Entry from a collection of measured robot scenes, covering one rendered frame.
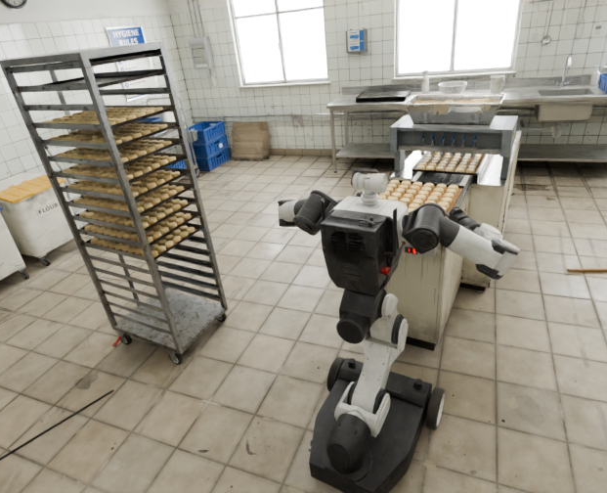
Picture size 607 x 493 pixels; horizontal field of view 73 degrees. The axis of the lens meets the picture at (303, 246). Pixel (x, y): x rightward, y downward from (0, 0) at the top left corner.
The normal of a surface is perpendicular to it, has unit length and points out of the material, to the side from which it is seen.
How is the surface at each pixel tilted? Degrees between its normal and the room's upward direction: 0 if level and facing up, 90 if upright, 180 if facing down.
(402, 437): 0
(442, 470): 0
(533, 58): 90
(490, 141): 90
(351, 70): 90
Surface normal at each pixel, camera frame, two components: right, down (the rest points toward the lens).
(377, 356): -0.35, -0.47
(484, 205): -0.48, 0.47
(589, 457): -0.10, -0.87
